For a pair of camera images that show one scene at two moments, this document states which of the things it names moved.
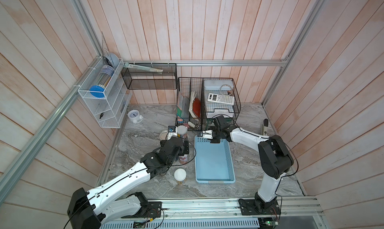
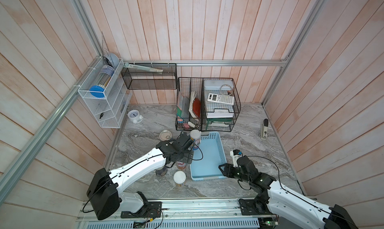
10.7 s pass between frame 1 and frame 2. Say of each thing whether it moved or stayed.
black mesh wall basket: stayed
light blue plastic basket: moved
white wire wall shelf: stayed
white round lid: stayed
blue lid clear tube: stayed
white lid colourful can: moved
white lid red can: moved
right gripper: moved
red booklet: stayed
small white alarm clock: stayed
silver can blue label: stayed
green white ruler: stayed
